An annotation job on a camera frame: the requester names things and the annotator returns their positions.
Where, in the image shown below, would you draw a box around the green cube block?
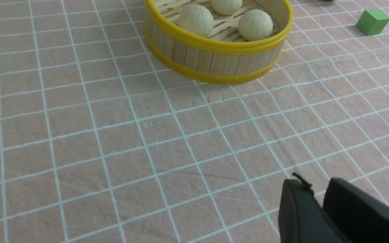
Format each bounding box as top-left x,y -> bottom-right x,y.
356,9 -> 389,36

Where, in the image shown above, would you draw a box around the pink checkered tablecloth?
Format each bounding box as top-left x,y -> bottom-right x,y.
0,0 -> 389,243

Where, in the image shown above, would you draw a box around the bamboo steamer tray yellow rims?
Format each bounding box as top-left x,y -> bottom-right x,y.
145,0 -> 293,84

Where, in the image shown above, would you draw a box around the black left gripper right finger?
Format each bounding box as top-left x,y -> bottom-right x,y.
323,178 -> 389,243

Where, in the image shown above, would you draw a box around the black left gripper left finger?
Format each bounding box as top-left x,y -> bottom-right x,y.
278,173 -> 350,243

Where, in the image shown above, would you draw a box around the white bun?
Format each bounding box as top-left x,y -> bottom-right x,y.
178,4 -> 214,37
210,0 -> 243,16
238,9 -> 274,42

